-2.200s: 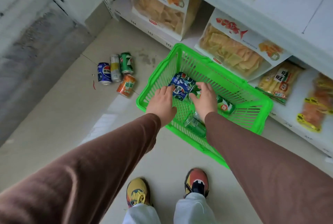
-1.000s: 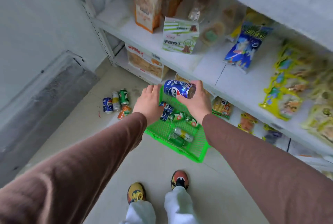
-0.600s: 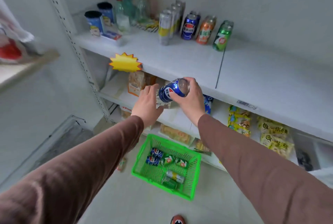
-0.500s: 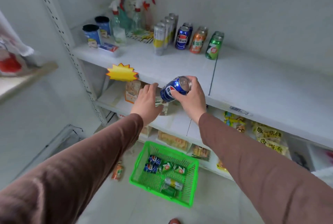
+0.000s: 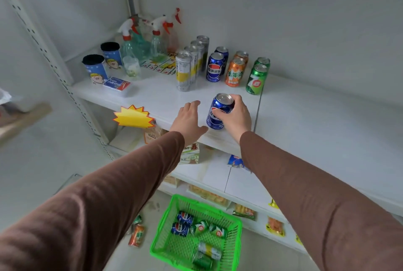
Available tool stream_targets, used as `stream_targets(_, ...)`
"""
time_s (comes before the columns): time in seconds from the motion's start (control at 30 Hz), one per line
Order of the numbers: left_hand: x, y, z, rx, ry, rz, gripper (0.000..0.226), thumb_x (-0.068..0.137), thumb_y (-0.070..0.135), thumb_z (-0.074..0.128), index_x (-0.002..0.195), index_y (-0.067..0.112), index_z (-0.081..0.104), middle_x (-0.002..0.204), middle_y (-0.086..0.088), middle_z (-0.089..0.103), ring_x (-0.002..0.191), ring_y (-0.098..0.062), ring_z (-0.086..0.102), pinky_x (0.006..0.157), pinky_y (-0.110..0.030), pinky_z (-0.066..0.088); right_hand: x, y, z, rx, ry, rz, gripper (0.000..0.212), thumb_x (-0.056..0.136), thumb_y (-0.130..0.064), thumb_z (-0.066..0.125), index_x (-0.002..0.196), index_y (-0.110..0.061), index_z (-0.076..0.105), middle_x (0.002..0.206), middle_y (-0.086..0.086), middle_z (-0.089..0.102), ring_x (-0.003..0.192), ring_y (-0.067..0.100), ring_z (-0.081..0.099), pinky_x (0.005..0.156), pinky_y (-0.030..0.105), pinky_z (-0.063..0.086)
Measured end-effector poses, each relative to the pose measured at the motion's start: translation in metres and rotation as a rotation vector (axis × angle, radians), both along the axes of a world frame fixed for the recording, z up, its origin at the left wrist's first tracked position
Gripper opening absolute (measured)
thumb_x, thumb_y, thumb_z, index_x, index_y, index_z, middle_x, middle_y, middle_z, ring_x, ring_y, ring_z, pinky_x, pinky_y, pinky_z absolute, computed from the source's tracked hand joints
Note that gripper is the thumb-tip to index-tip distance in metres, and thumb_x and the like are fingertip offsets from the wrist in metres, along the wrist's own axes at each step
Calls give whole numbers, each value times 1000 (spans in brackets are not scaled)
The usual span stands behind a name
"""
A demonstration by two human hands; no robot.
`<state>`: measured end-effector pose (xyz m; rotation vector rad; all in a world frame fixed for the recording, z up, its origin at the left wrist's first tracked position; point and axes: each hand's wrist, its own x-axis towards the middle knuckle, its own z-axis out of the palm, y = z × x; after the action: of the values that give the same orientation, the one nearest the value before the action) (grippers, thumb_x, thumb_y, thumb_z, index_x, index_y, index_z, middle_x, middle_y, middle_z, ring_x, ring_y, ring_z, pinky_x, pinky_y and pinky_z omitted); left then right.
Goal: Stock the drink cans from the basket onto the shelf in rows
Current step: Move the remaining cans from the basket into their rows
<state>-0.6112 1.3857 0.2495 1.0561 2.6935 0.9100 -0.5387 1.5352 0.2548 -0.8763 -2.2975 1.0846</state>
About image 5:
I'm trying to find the person's right hand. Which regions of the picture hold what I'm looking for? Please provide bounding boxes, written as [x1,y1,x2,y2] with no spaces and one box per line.
[212,94,252,144]

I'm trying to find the clear spray bottle white head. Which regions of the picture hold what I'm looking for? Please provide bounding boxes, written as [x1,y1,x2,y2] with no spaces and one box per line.
[138,16,152,42]

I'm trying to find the blue snack bag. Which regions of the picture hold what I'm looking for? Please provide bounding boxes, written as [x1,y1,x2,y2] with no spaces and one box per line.
[227,154,251,172]

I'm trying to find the green plastic basket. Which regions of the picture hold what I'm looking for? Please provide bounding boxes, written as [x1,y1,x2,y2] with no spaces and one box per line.
[149,194,243,271]

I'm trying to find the clear plastic cup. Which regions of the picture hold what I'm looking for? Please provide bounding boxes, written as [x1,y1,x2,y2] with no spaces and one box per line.
[122,56,141,78]

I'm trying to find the yellow starburst tag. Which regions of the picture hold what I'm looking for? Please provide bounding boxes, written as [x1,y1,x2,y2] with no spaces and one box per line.
[113,105,156,129]

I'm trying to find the person's left hand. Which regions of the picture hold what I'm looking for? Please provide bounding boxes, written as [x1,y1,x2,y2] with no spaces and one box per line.
[169,100,209,147]

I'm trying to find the pink spray bottle red trigger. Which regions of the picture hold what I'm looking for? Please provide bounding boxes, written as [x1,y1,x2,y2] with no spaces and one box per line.
[165,8,183,54]

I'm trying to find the brown toast bread bag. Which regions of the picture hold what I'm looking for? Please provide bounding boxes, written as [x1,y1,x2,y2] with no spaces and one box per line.
[144,126,168,145]

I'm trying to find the orange snack packet yellow label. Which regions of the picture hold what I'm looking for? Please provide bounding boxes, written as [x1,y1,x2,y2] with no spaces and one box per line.
[266,216,286,238]

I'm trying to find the blue cartoon paper cup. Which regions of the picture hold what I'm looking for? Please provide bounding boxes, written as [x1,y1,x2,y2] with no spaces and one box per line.
[100,42,123,70]
[82,54,109,85]

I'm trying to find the person's left forearm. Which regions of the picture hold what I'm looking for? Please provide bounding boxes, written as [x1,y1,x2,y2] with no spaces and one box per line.
[0,131,186,271]

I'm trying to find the blue red small box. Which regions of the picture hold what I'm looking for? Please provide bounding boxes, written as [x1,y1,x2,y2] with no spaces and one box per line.
[103,76,132,97]

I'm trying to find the yellow rice cracker packet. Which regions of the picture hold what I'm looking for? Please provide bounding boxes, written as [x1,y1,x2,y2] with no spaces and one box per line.
[232,203,257,221]

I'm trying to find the person's right forearm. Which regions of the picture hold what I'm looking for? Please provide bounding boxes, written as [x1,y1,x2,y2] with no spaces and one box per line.
[240,131,403,271]

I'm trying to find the teal spray bottle grey head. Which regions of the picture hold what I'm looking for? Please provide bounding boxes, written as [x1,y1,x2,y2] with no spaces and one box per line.
[130,14,152,61]

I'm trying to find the green white snack box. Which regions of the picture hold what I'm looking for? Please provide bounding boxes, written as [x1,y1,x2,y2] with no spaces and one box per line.
[179,143,201,165]

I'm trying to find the pile of cans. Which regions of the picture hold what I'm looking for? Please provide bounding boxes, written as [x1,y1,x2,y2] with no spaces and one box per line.
[171,211,228,271]

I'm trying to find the printed sign cards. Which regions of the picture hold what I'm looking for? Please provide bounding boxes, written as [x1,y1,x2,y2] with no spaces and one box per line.
[140,53,177,76]

